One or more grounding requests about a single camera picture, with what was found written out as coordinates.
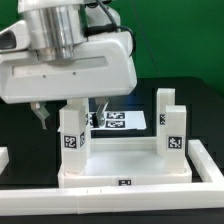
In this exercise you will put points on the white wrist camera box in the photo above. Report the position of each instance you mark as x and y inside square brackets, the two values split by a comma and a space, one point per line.
[15, 37]

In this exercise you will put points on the white block left edge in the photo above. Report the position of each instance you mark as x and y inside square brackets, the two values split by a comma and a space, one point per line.
[4, 159]

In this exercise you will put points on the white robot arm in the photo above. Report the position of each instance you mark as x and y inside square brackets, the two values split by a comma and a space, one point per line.
[66, 49]

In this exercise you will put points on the white L-shaped fence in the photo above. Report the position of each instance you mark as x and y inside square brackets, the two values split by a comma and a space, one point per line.
[207, 193]

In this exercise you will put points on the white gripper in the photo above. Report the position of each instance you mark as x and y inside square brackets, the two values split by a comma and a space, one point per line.
[101, 67]

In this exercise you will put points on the white desk top tray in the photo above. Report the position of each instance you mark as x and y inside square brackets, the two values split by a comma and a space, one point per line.
[123, 161]

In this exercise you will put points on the fiducial marker sheet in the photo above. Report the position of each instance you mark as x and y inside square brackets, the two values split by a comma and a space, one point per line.
[113, 120]

